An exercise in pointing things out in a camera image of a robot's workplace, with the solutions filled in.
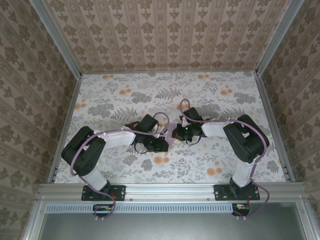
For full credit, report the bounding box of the purple paper sheet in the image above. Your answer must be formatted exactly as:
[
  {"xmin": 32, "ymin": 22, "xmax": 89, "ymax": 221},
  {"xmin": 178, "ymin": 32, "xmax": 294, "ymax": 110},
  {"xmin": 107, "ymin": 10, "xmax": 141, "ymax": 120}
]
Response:
[{"xmin": 166, "ymin": 122, "xmax": 181, "ymax": 147}]

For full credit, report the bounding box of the floral patterned table cover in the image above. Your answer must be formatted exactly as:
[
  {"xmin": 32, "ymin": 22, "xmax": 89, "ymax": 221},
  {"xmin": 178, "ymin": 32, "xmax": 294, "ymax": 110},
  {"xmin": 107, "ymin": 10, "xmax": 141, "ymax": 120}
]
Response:
[{"xmin": 54, "ymin": 71, "xmax": 288, "ymax": 185}]

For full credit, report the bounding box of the grey metal panel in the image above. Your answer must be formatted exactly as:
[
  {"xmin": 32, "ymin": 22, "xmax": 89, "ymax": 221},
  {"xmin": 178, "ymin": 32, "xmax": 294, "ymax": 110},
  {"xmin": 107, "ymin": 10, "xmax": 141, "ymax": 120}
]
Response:
[{"xmin": 39, "ymin": 212, "xmax": 305, "ymax": 240}]

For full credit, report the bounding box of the aluminium mounting rail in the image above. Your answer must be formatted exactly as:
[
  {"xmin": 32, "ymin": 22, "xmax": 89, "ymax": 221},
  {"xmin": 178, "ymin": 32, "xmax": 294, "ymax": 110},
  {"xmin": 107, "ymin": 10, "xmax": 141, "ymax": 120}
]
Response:
[{"xmin": 36, "ymin": 181, "xmax": 309, "ymax": 203}]

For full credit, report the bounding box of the thin aluminium frame rail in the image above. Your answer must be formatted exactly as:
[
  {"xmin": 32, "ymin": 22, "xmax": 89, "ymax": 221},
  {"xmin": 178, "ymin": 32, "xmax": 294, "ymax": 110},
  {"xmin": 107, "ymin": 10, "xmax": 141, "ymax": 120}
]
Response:
[{"xmin": 80, "ymin": 70, "xmax": 258, "ymax": 75}]

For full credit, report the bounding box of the grey slotted cable duct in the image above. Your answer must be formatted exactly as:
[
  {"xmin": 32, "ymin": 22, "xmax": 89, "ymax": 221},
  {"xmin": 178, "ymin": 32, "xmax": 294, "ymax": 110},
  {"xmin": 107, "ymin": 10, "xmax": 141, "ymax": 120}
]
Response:
[{"xmin": 46, "ymin": 202, "xmax": 233, "ymax": 214}]

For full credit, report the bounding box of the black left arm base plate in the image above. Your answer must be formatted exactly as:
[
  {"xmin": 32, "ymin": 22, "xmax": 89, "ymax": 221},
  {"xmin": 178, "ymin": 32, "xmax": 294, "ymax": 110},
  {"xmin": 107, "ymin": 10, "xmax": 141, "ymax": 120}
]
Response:
[{"xmin": 81, "ymin": 184, "xmax": 126, "ymax": 202}]

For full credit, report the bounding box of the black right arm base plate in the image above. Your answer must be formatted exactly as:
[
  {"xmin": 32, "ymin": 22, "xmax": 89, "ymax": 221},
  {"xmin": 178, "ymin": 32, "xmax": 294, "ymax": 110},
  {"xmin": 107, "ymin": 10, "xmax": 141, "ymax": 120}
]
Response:
[{"xmin": 213, "ymin": 184, "xmax": 261, "ymax": 202}]

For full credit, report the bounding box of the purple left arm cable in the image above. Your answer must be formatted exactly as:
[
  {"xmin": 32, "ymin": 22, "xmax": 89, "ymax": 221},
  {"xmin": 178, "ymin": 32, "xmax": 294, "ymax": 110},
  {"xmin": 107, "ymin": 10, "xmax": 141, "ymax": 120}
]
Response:
[{"xmin": 70, "ymin": 111, "xmax": 172, "ymax": 221}]

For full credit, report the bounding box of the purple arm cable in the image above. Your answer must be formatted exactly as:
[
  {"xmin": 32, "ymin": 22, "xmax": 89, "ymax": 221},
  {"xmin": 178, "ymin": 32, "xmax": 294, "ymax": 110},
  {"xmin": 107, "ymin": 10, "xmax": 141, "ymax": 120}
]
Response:
[
  {"xmin": 179, "ymin": 98, "xmax": 270, "ymax": 221},
  {"xmin": 70, "ymin": 111, "xmax": 172, "ymax": 221}
]

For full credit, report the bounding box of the aluminium frame side rail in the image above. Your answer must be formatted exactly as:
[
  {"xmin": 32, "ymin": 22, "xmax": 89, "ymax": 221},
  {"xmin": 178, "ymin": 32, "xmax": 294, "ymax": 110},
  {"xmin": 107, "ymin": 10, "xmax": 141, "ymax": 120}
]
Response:
[
  {"xmin": 254, "ymin": 71, "xmax": 296, "ymax": 183},
  {"xmin": 48, "ymin": 74, "xmax": 83, "ymax": 184}
]

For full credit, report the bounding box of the small wired controller board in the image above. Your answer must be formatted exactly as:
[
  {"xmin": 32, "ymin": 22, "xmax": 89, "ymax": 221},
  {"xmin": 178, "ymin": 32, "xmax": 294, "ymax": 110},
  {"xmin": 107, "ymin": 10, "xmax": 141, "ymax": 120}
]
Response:
[
  {"xmin": 231, "ymin": 203, "xmax": 251, "ymax": 217},
  {"xmin": 92, "ymin": 203, "xmax": 114, "ymax": 218}
]

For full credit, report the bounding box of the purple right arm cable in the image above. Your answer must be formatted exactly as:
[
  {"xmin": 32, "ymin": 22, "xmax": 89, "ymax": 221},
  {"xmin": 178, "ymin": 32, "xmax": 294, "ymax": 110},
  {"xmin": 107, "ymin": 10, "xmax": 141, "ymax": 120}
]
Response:
[{"xmin": 179, "ymin": 98, "xmax": 270, "ymax": 221}]

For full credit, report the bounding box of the short aluminium frame post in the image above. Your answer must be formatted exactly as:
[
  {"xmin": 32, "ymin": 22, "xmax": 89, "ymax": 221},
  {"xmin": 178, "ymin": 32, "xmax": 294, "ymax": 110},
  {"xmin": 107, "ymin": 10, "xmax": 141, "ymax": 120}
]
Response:
[
  {"xmin": 21, "ymin": 199, "xmax": 47, "ymax": 240},
  {"xmin": 296, "ymin": 201, "xmax": 317, "ymax": 240}
]

